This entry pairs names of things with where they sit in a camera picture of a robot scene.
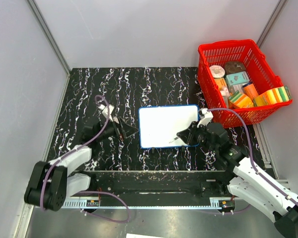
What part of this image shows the blue framed whiteboard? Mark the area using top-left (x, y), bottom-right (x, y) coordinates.
top-left (138, 105), bottom-right (199, 149)

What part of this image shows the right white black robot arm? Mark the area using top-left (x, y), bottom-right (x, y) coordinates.
top-left (177, 121), bottom-right (298, 238)

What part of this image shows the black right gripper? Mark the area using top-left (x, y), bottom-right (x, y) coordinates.
top-left (177, 121), bottom-right (218, 153)

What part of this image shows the yellow orange sponge pack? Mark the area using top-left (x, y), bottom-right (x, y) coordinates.
top-left (253, 86), bottom-right (292, 107)

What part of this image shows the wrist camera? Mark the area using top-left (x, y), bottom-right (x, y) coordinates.
top-left (98, 104), bottom-right (114, 121)
top-left (197, 108), bottom-right (213, 128)

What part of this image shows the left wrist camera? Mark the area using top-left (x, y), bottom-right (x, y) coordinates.
top-left (98, 104), bottom-right (114, 121)

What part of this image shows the white slotted cable duct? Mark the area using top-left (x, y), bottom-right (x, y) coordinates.
top-left (63, 194), bottom-right (230, 209)

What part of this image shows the brown round item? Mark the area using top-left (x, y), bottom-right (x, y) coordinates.
top-left (224, 61), bottom-right (246, 74)

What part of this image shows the teal box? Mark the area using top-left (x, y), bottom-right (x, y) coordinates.
top-left (225, 71), bottom-right (250, 86)

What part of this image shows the orange pink package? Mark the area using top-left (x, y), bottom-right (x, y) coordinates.
top-left (214, 77), bottom-right (228, 91)

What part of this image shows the white grey box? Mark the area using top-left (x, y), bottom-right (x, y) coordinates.
top-left (228, 84), bottom-right (245, 94)

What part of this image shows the white tape roll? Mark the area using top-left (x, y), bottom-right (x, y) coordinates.
top-left (209, 65), bottom-right (225, 78)

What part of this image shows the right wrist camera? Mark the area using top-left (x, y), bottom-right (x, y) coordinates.
top-left (197, 108), bottom-right (213, 128)

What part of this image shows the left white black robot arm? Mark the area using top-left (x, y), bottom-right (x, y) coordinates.
top-left (24, 117), bottom-right (139, 211)

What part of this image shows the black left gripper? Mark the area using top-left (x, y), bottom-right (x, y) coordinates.
top-left (96, 117), bottom-right (139, 142)

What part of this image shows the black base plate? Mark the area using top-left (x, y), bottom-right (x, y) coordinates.
top-left (80, 171), bottom-right (235, 197)

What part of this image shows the orange cylinder package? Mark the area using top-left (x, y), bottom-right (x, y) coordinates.
top-left (242, 82), bottom-right (259, 100)

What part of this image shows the white paper sheet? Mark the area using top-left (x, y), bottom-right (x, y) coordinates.
top-left (126, 234), bottom-right (161, 238)

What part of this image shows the green yellow sponge box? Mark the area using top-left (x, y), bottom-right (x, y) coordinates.
top-left (228, 91), bottom-right (254, 109)

